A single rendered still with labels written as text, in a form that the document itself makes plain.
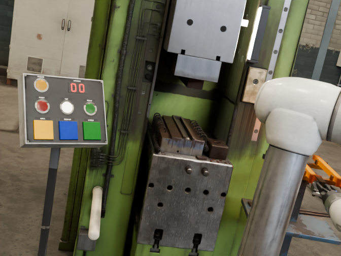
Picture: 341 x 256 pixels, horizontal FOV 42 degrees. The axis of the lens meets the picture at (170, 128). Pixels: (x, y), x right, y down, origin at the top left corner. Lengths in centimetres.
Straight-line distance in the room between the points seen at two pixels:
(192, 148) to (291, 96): 105
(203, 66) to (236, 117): 37
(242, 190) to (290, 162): 127
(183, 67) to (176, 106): 56
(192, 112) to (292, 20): 74
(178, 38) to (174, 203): 75
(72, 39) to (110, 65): 520
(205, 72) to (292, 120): 97
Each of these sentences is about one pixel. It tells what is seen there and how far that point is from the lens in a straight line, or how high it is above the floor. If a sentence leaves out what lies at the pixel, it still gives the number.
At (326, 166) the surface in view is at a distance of 214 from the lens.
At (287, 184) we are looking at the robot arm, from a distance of 111.
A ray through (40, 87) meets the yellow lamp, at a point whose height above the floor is 116.
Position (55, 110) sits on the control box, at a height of 108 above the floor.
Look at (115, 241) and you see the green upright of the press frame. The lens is 239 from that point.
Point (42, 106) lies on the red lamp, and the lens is 180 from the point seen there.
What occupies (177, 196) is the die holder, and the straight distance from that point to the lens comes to 208.
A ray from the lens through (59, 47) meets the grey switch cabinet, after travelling 730.
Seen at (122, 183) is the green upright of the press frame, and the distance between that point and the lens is 225.
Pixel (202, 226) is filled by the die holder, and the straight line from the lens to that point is 217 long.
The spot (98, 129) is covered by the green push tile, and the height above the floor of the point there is 101.
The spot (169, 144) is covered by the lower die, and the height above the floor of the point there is 95.
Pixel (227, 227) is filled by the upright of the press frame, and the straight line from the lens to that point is 243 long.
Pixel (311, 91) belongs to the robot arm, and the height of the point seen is 141.
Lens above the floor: 152
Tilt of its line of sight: 14 degrees down
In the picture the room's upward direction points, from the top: 11 degrees clockwise
